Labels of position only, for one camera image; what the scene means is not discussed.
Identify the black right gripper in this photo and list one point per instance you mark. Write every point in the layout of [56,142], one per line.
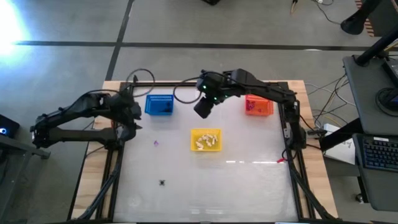
[203,108]

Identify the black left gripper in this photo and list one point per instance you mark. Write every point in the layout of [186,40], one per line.
[130,130]

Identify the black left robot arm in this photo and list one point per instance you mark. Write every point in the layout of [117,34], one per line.
[77,135]

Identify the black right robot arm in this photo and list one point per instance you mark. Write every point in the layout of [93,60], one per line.
[267,88]

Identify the yellow plastic basket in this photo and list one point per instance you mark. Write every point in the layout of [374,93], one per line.
[194,133]

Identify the blue plastic basket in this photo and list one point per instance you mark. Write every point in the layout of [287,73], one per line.
[155,101]

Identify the orange plastic basket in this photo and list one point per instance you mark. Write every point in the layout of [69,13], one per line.
[265,105]

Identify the grey metal stand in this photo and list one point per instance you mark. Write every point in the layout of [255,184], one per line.
[18,149]

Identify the small white box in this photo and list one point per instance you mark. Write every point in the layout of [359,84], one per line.
[328,129]

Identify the black device with blue light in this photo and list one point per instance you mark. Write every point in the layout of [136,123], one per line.
[7,126]

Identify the black diagonal beam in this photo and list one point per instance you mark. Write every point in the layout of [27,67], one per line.
[340,133]

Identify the white paper sheet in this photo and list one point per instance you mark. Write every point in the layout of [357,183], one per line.
[342,152]

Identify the grey desk panel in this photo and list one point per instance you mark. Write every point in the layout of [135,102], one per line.
[363,93]

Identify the black chair base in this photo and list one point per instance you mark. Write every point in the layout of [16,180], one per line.
[354,23]

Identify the black monitor pole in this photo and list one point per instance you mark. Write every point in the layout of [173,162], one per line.
[373,49]

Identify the black backlit keyboard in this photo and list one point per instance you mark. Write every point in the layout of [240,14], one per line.
[379,154]

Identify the round black stand base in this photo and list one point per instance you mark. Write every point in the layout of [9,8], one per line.
[387,99]

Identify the grey keyboard desk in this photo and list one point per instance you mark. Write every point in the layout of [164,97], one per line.
[379,193]

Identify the silver metal bracket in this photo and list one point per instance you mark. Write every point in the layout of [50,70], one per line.
[287,133]

